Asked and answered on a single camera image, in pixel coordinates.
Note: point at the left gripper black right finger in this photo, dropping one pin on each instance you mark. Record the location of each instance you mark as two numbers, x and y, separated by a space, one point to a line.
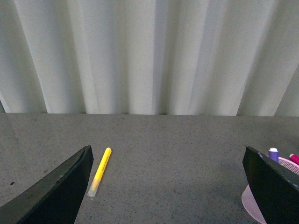
274 187

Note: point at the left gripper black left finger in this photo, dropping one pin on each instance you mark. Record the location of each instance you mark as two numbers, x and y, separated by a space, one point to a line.
56 198

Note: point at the purple highlighter pen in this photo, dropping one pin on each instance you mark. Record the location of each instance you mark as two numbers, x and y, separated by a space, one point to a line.
273 153

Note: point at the pink highlighter pen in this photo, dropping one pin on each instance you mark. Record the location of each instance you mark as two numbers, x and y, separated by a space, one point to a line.
294 158

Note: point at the pink mesh cup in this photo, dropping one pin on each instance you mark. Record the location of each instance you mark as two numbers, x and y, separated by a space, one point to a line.
248 199

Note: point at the yellow highlighter pen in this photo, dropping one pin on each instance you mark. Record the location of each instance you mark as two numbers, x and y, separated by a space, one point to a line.
99 173

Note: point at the white curtain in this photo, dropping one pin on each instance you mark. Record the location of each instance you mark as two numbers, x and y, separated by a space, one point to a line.
180 57

